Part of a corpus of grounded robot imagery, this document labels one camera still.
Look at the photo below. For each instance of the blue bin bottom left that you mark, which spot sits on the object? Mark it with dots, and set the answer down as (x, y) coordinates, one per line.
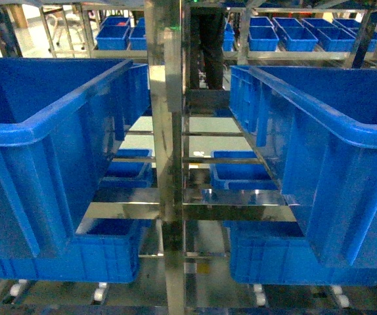
(107, 250)

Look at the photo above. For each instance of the large blue bin right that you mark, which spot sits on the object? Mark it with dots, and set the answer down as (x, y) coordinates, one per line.
(316, 130)

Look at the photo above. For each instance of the large blue bin left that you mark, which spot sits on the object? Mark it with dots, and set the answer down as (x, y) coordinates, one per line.
(62, 120)

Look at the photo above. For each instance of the person in black trousers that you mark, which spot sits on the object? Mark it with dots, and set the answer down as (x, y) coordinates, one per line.
(207, 25)

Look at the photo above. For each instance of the large blue bin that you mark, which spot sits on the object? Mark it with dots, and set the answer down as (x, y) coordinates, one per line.
(316, 130)
(62, 120)

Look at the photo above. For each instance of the blue bin bottom right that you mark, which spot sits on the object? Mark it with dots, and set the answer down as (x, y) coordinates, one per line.
(276, 253)

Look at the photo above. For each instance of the steel rack centre post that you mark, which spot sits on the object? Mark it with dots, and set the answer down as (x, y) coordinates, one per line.
(164, 42)

